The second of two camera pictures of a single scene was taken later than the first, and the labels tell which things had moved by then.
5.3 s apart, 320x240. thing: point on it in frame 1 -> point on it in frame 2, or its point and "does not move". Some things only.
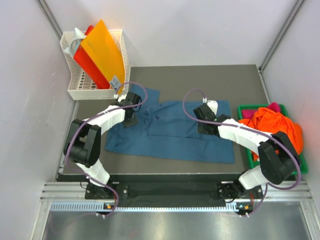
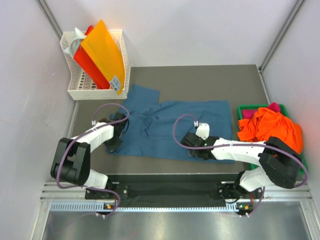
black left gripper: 133,122 -> 112,148
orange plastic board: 101,44 does not move
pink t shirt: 249,114 does not move
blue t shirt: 169,130 does not move
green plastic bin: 302,170 does not move
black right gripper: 200,129 -> 193,153
